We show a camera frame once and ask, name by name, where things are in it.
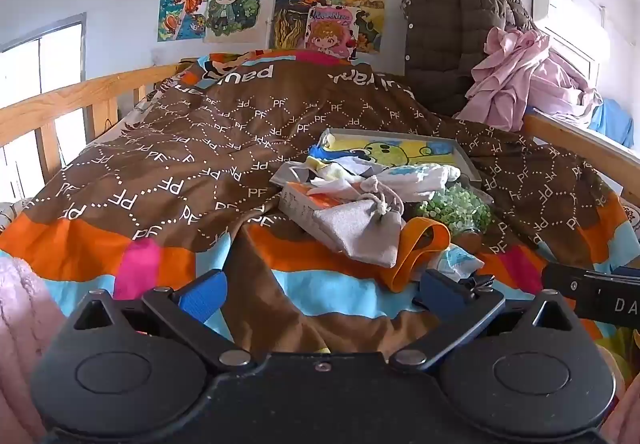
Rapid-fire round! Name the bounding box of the pink cloth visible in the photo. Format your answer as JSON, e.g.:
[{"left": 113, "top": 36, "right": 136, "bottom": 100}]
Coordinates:
[{"left": 457, "top": 26, "right": 603, "bottom": 132}]

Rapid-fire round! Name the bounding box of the blond character wall poster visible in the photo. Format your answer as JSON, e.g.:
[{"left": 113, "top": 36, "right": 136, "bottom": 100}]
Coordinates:
[{"left": 205, "top": 0, "right": 273, "bottom": 45}]

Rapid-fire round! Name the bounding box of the pleated face mask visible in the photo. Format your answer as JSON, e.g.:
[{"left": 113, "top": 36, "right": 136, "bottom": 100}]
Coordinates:
[{"left": 306, "top": 176, "right": 373, "bottom": 199}]

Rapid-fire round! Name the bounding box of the window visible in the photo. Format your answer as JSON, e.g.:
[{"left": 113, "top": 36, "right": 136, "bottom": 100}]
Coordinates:
[{"left": 0, "top": 14, "right": 88, "bottom": 205}]

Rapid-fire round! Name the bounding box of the dark seaweed fish wall poster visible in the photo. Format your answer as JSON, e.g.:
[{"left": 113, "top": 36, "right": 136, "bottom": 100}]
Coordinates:
[{"left": 272, "top": 0, "right": 333, "bottom": 50}]

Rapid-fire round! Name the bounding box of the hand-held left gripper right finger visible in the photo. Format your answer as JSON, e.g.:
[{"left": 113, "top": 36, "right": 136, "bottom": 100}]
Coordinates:
[{"left": 389, "top": 269, "right": 576, "bottom": 373}]

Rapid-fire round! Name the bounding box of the pink fluffy blanket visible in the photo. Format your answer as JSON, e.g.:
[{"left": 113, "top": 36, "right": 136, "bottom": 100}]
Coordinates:
[{"left": 0, "top": 256, "right": 66, "bottom": 444}]

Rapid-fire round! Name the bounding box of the grey drawstring pouch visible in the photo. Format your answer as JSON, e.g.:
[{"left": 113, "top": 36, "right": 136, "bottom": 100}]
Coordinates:
[{"left": 312, "top": 174, "right": 406, "bottom": 269}]

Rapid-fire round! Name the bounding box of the pink framed girl wall poster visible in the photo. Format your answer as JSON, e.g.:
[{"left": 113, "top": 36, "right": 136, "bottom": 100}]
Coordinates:
[{"left": 306, "top": 6, "right": 357, "bottom": 60}]

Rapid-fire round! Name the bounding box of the colourful picture tray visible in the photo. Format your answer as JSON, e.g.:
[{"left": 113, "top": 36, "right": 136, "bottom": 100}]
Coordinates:
[{"left": 320, "top": 128, "right": 483, "bottom": 192}]

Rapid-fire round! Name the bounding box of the brown quilted jacket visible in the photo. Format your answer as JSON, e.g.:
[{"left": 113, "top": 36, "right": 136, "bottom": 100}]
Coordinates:
[{"left": 402, "top": 0, "right": 538, "bottom": 117}]

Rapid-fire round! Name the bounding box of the brown printed blanket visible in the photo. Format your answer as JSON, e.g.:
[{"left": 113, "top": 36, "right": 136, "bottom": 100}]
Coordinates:
[{"left": 0, "top": 49, "right": 640, "bottom": 360}]

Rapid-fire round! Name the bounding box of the orange and white box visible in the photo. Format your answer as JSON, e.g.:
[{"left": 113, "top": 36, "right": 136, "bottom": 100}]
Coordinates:
[{"left": 277, "top": 181, "right": 351, "bottom": 255}]

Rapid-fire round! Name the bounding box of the orange fabric band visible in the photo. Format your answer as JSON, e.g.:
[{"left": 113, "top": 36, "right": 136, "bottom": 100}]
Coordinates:
[{"left": 382, "top": 216, "right": 452, "bottom": 292}]

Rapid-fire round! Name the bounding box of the pastel striped white cloth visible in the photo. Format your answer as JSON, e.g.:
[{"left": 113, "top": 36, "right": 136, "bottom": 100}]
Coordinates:
[{"left": 385, "top": 163, "right": 461, "bottom": 205}]

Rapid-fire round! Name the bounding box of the glass jar of green stars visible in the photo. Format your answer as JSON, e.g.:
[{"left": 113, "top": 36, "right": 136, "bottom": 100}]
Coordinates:
[{"left": 414, "top": 181, "right": 493, "bottom": 252}]

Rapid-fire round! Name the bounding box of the plain wooden bed rail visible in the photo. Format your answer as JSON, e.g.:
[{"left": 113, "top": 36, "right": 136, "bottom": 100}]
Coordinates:
[{"left": 522, "top": 106, "right": 640, "bottom": 205}]

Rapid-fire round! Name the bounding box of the white face mask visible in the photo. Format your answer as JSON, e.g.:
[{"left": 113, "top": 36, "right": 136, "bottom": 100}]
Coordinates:
[{"left": 270, "top": 161, "right": 321, "bottom": 189}]

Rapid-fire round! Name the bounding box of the wooden slatted bed rail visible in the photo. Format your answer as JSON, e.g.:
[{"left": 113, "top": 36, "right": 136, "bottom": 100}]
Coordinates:
[{"left": 0, "top": 64, "right": 186, "bottom": 180}]

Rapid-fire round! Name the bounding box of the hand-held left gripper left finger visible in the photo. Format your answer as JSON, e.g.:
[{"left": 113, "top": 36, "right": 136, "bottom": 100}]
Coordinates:
[{"left": 67, "top": 269, "right": 255, "bottom": 373}]

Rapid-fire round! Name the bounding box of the white air conditioner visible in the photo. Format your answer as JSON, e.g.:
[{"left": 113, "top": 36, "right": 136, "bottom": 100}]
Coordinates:
[{"left": 531, "top": 0, "right": 608, "bottom": 32}]

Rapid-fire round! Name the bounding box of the orange-haired girl blue wall poster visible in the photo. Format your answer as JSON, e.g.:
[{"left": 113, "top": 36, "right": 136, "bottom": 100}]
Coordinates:
[{"left": 159, "top": 0, "right": 213, "bottom": 42}]

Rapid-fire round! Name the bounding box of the white box with blue print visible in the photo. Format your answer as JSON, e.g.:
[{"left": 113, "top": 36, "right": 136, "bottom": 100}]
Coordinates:
[{"left": 427, "top": 246, "right": 486, "bottom": 282}]

